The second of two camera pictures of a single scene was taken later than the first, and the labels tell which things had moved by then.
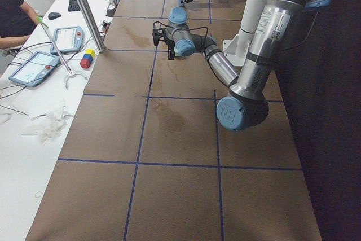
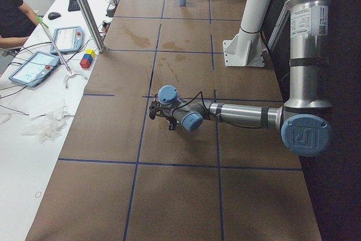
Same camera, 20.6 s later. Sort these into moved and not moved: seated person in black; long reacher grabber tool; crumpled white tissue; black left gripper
Moved: black left gripper
Not moved: seated person in black; crumpled white tissue; long reacher grabber tool
